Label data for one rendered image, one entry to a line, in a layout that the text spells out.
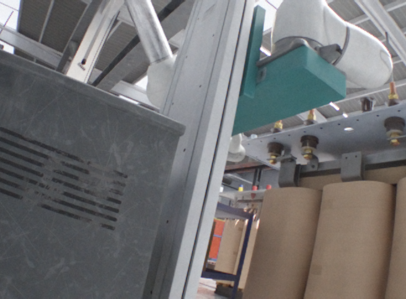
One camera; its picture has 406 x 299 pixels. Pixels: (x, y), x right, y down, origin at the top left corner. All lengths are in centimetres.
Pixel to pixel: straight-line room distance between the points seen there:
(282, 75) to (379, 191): 96
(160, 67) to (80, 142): 84
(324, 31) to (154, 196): 57
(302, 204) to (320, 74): 113
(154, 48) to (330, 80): 76
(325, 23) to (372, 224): 96
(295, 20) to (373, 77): 29
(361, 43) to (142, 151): 64
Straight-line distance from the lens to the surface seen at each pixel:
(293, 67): 68
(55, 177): 44
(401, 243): 141
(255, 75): 78
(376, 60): 92
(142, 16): 128
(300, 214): 173
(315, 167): 182
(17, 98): 46
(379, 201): 152
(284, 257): 172
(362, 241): 148
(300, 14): 81
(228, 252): 457
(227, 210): 167
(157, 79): 127
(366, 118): 156
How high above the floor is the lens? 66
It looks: 18 degrees up
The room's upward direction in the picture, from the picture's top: 13 degrees clockwise
